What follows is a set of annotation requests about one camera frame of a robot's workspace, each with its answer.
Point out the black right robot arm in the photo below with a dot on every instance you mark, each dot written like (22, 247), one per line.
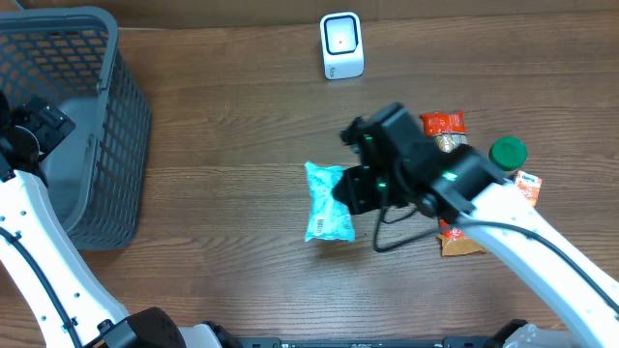
(400, 165)

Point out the grey plastic basket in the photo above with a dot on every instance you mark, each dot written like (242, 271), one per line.
(66, 62)

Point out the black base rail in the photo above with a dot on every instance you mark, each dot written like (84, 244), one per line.
(446, 342)

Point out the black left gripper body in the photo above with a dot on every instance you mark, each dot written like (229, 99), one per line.
(44, 127)

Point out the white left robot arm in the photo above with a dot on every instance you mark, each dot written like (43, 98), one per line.
(72, 308)

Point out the green lid jar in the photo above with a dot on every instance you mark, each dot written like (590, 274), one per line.
(508, 153)

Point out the small orange snack packet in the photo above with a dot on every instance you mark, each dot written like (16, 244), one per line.
(529, 185)

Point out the teal snack packet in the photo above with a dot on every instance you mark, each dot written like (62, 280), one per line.
(329, 219)

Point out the orange spaghetti package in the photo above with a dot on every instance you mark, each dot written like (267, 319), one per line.
(448, 131)

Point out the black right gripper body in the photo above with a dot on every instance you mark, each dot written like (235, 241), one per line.
(369, 182)

